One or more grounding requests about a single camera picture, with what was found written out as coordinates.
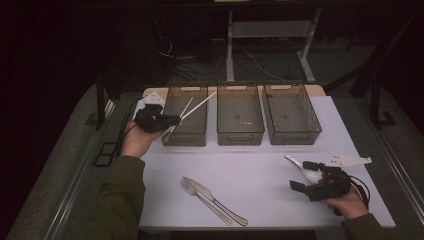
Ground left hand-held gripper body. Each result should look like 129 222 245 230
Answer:
133 91 175 134

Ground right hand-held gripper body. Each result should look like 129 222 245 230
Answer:
304 151 373 203

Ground white ceramic spoon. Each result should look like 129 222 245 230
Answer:
284 154 324 185

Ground translucent brown plastic basket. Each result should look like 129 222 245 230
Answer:
216 82 266 147
262 82 323 146
160 83 209 148

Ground silver metal knife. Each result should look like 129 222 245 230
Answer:
183 176 249 227

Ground person's right hand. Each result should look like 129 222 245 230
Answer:
322 186 370 220

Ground person's left hand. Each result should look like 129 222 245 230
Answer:
121 121 165 159

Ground white table mat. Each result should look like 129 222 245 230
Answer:
138 95 396 230

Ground black metal stand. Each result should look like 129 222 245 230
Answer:
369 79 398 130
85 72 116 131

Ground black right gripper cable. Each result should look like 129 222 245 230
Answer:
349 174 371 212

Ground black floor cables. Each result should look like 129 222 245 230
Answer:
154 18 228 84

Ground white floor cable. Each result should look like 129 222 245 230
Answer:
244 49 288 83

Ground white metal desk frame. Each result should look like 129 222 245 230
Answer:
225 8 323 84

